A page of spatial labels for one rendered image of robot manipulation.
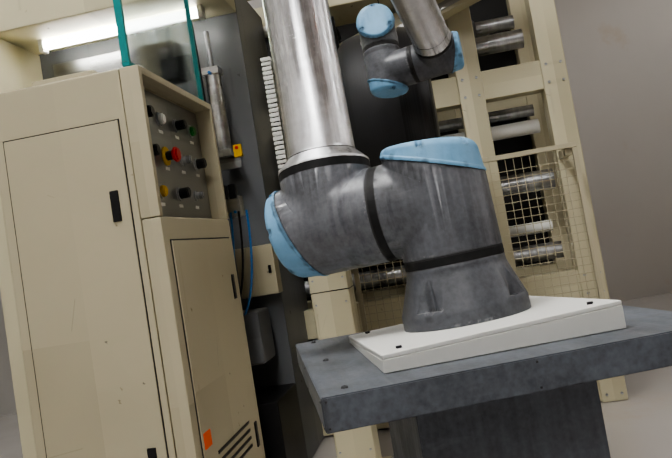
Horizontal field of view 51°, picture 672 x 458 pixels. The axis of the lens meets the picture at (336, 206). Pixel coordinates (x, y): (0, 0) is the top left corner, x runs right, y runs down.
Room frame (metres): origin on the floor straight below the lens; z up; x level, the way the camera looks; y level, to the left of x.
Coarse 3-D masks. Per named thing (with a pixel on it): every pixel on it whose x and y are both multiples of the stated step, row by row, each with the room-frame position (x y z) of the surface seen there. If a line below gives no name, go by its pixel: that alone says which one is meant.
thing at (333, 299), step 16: (320, 288) 2.31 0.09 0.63; (336, 288) 2.30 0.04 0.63; (352, 288) 2.38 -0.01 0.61; (320, 304) 2.31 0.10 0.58; (336, 304) 2.30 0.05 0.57; (352, 304) 2.32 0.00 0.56; (320, 320) 2.31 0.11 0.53; (336, 320) 2.30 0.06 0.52; (352, 320) 2.30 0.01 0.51; (320, 336) 2.31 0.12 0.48; (336, 336) 2.31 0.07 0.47; (336, 432) 2.31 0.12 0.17; (352, 432) 2.31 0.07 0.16; (368, 432) 2.30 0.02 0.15; (336, 448) 2.31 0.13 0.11; (352, 448) 2.31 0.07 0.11; (368, 448) 2.30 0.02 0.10
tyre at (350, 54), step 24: (360, 48) 2.15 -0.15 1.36; (360, 72) 2.10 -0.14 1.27; (360, 96) 2.08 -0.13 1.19; (408, 96) 2.06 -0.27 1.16; (432, 96) 2.11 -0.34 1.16; (360, 120) 2.09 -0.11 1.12; (384, 120) 2.08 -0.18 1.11; (408, 120) 2.07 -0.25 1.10; (432, 120) 2.10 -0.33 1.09; (360, 144) 2.11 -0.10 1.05; (384, 144) 2.11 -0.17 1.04
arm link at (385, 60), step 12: (372, 48) 1.65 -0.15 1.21; (384, 48) 1.64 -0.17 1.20; (396, 48) 1.65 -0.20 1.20; (372, 60) 1.65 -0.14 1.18; (384, 60) 1.63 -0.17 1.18; (396, 60) 1.62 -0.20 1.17; (372, 72) 1.65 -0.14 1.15; (384, 72) 1.63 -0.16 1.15; (396, 72) 1.63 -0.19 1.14; (408, 72) 1.62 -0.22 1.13; (372, 84) 1.65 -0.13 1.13; (384, 84) 1.63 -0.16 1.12; (396, 84) 1.63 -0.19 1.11; (408, 84) 1.65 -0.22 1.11; (384, 96) 1.69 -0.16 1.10; (396, 96) 1.70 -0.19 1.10
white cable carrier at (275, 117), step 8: (264, 64) 2.33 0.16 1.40; (264, 72) 2.33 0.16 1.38; (272, 72) 2.33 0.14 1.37; (264, 80) 2.33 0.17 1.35; (272, 80) 2.33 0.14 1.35; (272, 88) 2.35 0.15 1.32; (272, 96) 2.33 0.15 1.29; (272, 104) 2.33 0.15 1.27; (272, 112) 2.34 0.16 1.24; (272, 120) 2.33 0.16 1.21; (280, 120) 2.33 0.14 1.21; (272, 128) 2.33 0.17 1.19; (280, 128) 2.33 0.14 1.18; (280, 136) 2.33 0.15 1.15; (280, 144) 2.36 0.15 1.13; (280, 152) 2.33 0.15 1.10; (280, 160) 2.33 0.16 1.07; (280, 168) 2.33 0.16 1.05
